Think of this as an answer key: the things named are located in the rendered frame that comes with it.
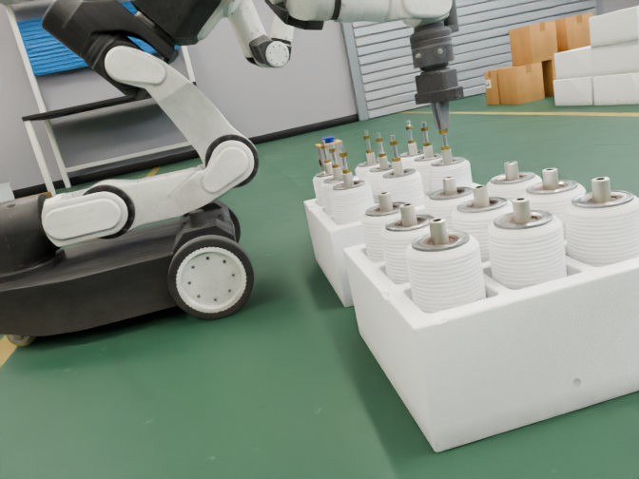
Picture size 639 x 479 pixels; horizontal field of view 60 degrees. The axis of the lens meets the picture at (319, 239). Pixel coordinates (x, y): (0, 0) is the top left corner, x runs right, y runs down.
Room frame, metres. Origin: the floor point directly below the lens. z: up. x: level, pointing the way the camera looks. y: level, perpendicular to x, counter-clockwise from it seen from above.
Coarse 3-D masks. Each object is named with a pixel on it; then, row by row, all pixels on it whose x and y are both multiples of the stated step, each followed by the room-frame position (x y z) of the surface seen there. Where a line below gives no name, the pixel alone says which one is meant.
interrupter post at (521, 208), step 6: (516, 198) 0.71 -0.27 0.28; (522, 198) 0.70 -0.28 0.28; (528, 198) 0.70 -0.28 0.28; (516, 204) 0.69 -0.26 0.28; (522, 204) 0.69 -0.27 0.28; (528, 204) 0.69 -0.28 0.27; (516, 210) 0.69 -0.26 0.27; (522, 210) 0.69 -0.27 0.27; (528, 210) 0.69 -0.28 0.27; (516, 216) 0.69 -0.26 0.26; (522, 216) 0.69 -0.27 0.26; (528, 216) 0.69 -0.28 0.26; (516, 222) 0.70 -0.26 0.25; (522, 222) 0.69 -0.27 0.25
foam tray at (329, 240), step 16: (320, 208) 1.37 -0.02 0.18; (416, 208) 1.16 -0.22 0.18; (320, 224) 1.24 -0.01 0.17; (336, 224) 1.17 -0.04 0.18; (352, 224) 1.14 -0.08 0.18; (320, 240) 1.30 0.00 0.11; (336, 240) 1.13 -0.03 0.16; (352, 240) 1.14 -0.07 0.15; (320, 256) 1.37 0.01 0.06; (336, 256) 1.13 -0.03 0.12; (336, 272) 1.15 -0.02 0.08; (336, 288) 1.21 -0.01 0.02; (352, 304) 1.13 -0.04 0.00
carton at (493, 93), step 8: (488, 72) 5.07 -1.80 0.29; (496, 72) 4.94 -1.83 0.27; (488, 80) 5.09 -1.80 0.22; (496, 80) 4.94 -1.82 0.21; (488, 88) 5.11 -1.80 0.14; (496, 88) 4.95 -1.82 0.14; (488, 96) 5.13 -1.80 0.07; (496, 96) 4.97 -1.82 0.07; (488, 104) 5.14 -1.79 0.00; (496, 104) 4.98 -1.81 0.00
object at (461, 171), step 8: (432, 168) 1.23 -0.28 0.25; (440, 168) 1.21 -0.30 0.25; (448, 168) 1.20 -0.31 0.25; (456, 168) 1.20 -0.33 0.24; (464, 168) 1.20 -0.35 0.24; (432, 176) 1.23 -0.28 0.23; (440, 176) 1.21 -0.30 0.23; (448, 176) 1.20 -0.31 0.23; (456, 176) 1.20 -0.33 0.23; (464, 176) 1.20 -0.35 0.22; (432, 184) 1.23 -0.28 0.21; (440, 184) 1.21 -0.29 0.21; (456, 184) 1.20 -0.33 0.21; (464, 184) 1.20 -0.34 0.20; (472, 184) 1.23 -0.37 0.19; (432, 192) 1.24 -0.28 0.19
